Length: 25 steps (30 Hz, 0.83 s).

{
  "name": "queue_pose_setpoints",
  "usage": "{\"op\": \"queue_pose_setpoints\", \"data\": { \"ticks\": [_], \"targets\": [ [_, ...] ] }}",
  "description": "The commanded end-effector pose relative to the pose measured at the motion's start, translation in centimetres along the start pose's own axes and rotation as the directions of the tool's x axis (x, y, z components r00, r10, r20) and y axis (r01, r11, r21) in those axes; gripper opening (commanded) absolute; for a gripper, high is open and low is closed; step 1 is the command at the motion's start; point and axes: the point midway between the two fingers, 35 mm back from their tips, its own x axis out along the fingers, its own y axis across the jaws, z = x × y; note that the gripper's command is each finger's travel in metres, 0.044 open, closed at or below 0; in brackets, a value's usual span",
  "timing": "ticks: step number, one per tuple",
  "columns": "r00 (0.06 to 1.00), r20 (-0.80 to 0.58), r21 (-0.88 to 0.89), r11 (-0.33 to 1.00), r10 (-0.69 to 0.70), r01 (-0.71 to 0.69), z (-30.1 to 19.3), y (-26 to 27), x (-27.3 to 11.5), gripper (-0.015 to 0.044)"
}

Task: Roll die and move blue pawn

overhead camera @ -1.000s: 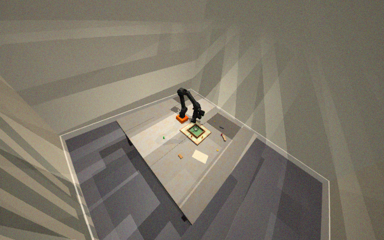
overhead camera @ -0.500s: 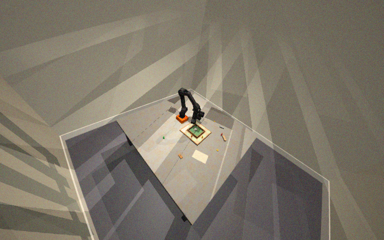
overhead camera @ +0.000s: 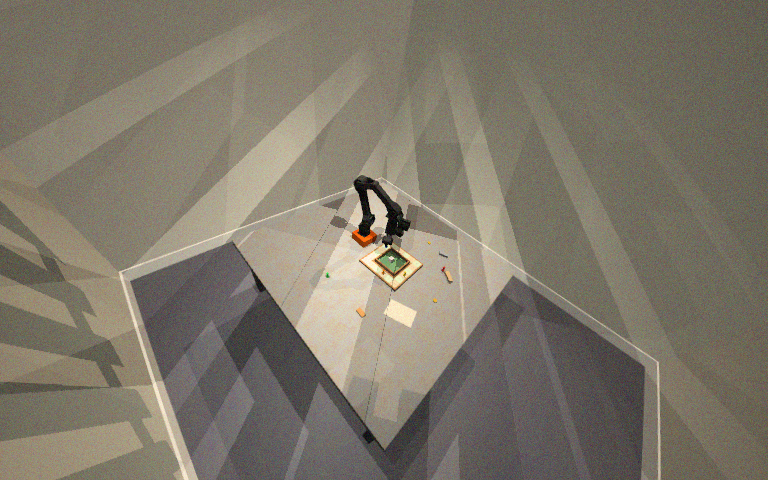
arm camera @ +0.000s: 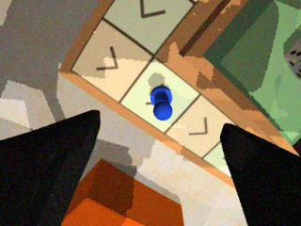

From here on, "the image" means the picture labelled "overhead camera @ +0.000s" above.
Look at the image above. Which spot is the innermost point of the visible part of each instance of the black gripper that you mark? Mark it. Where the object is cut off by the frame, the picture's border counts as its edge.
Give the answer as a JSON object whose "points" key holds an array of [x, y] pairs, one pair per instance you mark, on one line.
{"points": [[387, 240]]}

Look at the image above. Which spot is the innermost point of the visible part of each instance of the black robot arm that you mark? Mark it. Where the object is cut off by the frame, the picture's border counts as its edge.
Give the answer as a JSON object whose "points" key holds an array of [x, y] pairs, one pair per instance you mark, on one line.
{"points": [[394, 215]]}

